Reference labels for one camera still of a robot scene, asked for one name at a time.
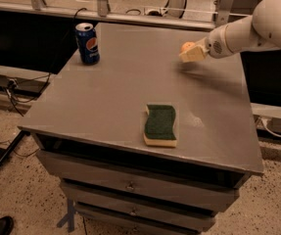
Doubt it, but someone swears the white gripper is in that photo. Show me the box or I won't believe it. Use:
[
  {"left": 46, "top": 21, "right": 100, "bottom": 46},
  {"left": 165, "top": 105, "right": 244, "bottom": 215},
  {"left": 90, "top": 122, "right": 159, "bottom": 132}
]
[{"left": 179, "top": 25, "right": 232, "bottom": 63}]

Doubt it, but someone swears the orange fruit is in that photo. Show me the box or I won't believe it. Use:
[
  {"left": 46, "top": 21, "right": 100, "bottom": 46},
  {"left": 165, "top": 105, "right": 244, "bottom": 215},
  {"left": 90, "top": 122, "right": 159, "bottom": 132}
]
[{"left": 180, "top": 42, "right": 195, "bottom": 52}]

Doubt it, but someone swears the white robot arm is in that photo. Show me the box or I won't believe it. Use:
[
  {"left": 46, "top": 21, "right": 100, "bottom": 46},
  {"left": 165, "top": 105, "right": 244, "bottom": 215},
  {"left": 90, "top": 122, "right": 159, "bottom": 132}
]
[{"left": 179, "top": 0, "right": 281, "bottom": 63}]

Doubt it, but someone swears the blue pepsi can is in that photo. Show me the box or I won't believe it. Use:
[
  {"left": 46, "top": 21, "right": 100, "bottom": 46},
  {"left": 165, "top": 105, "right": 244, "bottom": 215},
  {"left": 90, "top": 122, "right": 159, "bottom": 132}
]
[{"left": 75, "top": 23, "right": 100, "bottom": 65}]

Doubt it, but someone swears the white power strip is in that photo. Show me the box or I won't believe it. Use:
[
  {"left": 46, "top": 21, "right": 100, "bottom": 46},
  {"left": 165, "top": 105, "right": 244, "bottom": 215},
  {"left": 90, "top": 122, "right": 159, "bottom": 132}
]
[{"left": 144, "top": 8, "right": 166, "bottom": 17}]

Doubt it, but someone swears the green yellow sponge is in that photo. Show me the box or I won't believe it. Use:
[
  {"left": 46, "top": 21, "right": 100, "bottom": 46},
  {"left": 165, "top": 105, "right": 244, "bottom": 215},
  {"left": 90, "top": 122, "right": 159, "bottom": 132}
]
[{"left": 144, "top": 105, "right": 177, "bottom": 148}]

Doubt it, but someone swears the grey drawer cabinet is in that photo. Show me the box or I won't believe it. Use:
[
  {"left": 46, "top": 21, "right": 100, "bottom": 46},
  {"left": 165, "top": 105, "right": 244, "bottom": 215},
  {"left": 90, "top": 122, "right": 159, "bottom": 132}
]
[{"left": 17, "top": 22, "right": 265, "bottom": 235}]

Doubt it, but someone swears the top grey drawer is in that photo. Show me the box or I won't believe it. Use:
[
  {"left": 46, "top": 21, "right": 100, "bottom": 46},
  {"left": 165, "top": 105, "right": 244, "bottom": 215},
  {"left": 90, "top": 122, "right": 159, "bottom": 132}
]
[{"left": 37, "top": 150, "right": 239, "bottom": 212}]

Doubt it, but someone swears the grey drawer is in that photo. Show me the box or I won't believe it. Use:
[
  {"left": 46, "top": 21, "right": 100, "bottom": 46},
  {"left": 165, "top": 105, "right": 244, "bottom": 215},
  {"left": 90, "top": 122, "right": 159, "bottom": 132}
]
[
  {"left": 37, "top": 150, "right": 239, "bottom": 212},
  {"left": 60, "top": 181, "right": 216, "bottom": 232},
  {"left": 74, "top": 203, "right": 200, "bottom": 235}
]

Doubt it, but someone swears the middle grey drawer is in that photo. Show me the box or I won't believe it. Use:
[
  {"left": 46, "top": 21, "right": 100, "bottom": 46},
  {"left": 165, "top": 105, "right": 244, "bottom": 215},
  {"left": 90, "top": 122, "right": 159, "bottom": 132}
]
[{"left": 60, "top": 181, "right": 216, "bottom": 232}]

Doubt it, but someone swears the bottom grey drawer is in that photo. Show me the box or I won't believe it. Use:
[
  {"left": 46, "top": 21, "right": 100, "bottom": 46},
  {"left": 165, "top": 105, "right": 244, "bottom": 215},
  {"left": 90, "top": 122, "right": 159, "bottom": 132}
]
[{"left": 74, "top": 203, "right": 200, "bottom": 235}]

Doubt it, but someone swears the black stand leg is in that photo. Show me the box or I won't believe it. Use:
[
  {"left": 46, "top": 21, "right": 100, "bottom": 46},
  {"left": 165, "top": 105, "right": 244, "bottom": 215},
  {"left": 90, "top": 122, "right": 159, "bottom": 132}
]
[{"left": 0, "top": 129, "right": 30, "bottom": 191}]

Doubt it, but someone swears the black shoe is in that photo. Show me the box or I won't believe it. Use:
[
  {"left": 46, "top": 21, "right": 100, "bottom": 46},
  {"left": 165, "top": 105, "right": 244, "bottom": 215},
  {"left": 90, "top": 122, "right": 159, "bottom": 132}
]
[{"left": 0, "top": 216, "right": 14, "bottom": 235}]

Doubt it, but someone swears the black cable bundle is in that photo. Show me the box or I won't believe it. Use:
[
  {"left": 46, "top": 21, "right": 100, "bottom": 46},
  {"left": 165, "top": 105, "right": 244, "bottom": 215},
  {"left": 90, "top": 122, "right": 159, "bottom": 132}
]
[{"left": 2, "top": 71, "right": 53, "bottom": 118}]

